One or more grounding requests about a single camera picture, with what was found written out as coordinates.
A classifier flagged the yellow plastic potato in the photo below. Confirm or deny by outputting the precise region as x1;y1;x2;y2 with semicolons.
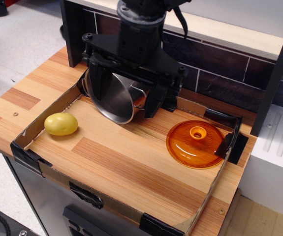
44;113;78;136

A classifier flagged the stainless steel metal pot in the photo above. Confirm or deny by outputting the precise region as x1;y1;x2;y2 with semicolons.
83;71;150;124

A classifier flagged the orange transparent pot lid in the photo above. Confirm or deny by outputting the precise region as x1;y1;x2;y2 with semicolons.
166;120;228;169

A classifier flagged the dark wooden shelf frame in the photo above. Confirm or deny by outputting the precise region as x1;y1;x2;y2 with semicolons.
60;0;283;136

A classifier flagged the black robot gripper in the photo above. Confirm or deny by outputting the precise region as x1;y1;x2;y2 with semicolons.
83;20;188;119

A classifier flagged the white toy sink drainboard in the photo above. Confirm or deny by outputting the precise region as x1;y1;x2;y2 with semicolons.
239;105;283;214

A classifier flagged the black cable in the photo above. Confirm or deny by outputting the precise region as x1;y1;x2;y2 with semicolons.
160;6;189;48

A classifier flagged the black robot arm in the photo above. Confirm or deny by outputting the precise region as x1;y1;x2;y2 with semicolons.
83;0;189;118

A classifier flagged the black oven control panel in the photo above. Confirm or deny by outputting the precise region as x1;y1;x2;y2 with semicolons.
62;206;122;236

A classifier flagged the brown cardboard fence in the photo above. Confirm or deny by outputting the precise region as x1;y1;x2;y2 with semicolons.
11;68;246;236

